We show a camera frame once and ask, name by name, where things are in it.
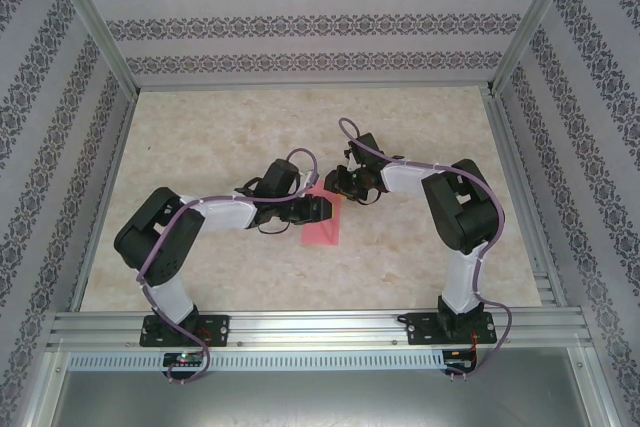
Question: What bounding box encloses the slotted grey cable duct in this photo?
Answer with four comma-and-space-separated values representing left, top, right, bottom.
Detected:
67, 350, 446, 371

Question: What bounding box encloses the wide aluminium side rail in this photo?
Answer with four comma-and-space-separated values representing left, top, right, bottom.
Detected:
485, 89, 567, 309

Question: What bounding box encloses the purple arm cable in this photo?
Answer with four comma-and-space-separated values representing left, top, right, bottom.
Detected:
137, 147, 322, 387
338, 117, 512, 379

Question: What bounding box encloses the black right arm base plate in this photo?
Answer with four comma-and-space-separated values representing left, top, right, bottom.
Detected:
405, 311, 496, 347

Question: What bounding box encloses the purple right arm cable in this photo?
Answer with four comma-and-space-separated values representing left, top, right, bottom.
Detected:
338, 117, 512, 379

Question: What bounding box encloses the aluminium frame leg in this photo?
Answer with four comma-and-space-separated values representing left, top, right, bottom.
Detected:
579, 341, 624, 427
19, 346, 71, 427

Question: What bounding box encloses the slanted aluminium frame post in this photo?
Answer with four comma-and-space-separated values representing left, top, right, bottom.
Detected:
43, 0, 140, 96
487, 0, 585, 94

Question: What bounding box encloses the thin black left gripper cable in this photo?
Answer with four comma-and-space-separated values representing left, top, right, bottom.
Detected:
256, 219, 292, 236

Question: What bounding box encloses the thin aluminium back bar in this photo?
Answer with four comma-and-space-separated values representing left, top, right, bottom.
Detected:
133, 79, 495, 93

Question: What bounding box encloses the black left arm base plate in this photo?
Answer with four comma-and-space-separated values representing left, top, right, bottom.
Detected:
141, 314, 231, 348

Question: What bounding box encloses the pink cloth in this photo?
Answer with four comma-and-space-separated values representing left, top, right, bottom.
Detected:
302, 181, 344, 249

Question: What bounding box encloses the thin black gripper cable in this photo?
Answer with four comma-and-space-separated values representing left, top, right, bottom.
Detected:
355, 185, 383, 207
256, 219, 292, 236

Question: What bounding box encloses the grey metal panel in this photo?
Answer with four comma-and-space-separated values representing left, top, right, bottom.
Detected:
49, 369, 614, 427

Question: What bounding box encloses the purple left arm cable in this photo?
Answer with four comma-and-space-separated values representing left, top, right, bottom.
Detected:
137, 147, 322, 387

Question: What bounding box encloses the aluminium mounting rail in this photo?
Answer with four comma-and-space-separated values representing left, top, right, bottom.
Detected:
47, 310, 586, 349

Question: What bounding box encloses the thin black right gripper cable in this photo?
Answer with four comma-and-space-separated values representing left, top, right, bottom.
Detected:
355, 185, 383, 207

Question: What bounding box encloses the narrow aluminium side rail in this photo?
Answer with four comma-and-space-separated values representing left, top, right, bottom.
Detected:
68, 89, 144, 312

